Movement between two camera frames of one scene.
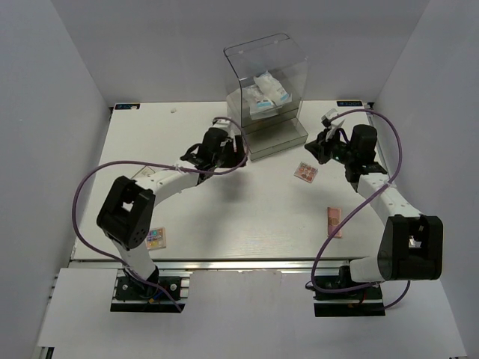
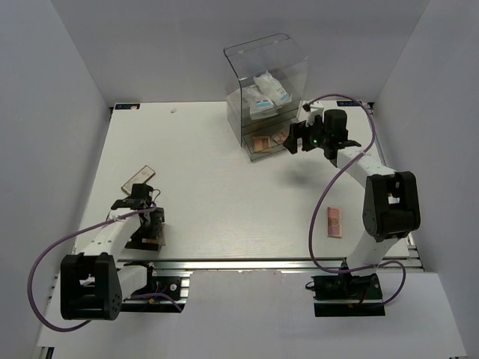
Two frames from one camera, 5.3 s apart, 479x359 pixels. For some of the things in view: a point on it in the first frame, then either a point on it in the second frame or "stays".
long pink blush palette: x=334 y=220 stays
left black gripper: x=236 y=157 -> x=156 y=217
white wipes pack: x=259 y=105 stays
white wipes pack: x=273 y=88 stays
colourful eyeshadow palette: x=156 y=238 stays
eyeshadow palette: x=305 y=172 -> x=281 y=137
